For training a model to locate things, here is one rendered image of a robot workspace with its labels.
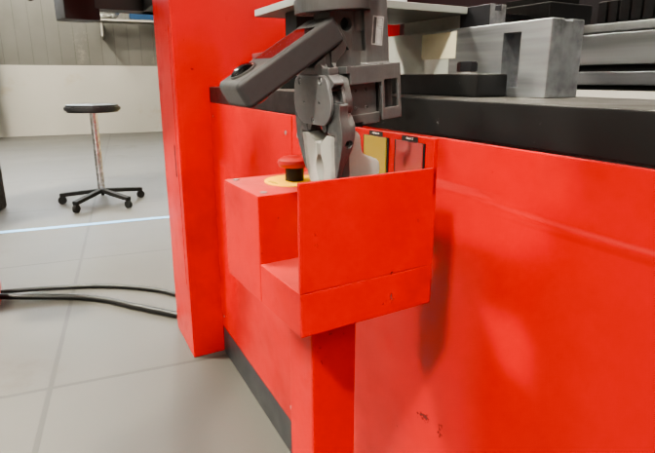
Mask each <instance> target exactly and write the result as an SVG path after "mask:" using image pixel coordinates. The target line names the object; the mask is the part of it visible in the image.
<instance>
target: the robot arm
mask: <svg viewBox="0 0 655 453"><path fill-rule="evenodd" d="M293 6H294V15H295V16H298V17H314V19H313V20H308V21H306V22H305V23H303V24H302V25H300V26H299V27H298V28H296V29H295V30H294V31H293V32H291V33H290V34H289V35H287V36H286V37H284V38H283V39H281V40H280V41H279V42H277V43H276V44H274V45H273V46H272V47H270V48H269V49H267V50H266V51H264V52H263V53H262V54H260V55H259V56H257V57H255V58H254V59H253V60H251V61H250V62H246V63H243V64H241V65H239V66H238V67H236V68H235V70H234V71H233V72H232V74H231V75H230V76H228V77H227V78H225V79H224V80H223V81H221V82H220V84H219V87H220V90H221V91H222V93H223V94H224V96H225V97H226V99H227V101H228V102H229V104H231V105H234V106H242V107H249V108H252V107H255V106H256V105H257V104H259V103H261V102H263V101H264V100H265V99H266V98H267V97H268V96H269V95H270V94H272V93H273V92H275V91H276V90H277V89H279V88H280V87H281V86H283V85H284V84H286V83H287V82H288V81H290V80H291V79H292V78H294V77H295V76H296V75H297V77H296V78H295V82H294V105H295V122H296V132H297V138H298V142H299V146H300V150H301V154H302V157H303V161H304V165H305V168H306V169H307V170H308V173H309V177H310V180H311V181H318V180H326V179H335V178H343V177H352V176H361V175H369V174H378V173H379V162H378V161H377V160H376V159H375V158H372V157H370V156H368V155H365V154H364V153H363V151H362V146H361V137H360V135H359V133H358V132H356V129H355V123H358V124H362V125H364V124H371V123H377V122H380V120H385V119H391V118H397V117H402V101H401V68H400V63H399V62H390V61H389V42H388V15H387V0H293ZM393 78H396V98H397V105H396V106H393V100H392V79H393ZM321 127H322V128H321Z"/></svg>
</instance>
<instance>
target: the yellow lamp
mask: <svg viewBox="0 0 655 453"><path fill-rule="evenodd" d="M364 154H365V155H368V156H370V157H372V158H375V159H376V160H377V161H378V162H379V173H386V159H387V138H385V137H378V136H372V135H366V134H365V135H364Z"/></svg>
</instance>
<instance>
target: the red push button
mask: <svg viewBox="0 0 655 453"><path fill-rule="evenodd" d="M278 165H279V167H280V168H284V169H286V181H290V182H297V181H303V180H304V168H305V165H304V161H303V157H302V155H287V156H283V157H282V158H280V159H279V160H278Z"/></svg>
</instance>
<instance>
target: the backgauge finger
mask: <svg viewBox="0 0 655 453"><path fill-rule="evenodd" d="M579 2H580V0H516V1H510V2H507V3H506V5H507V6H506V17H505V22H514V21H522V20H530V19H545V18H564V19H583V20H584V21H585V24H584V25H591V17H592V9H593V6H591V5H581V4H579Z"/></svg>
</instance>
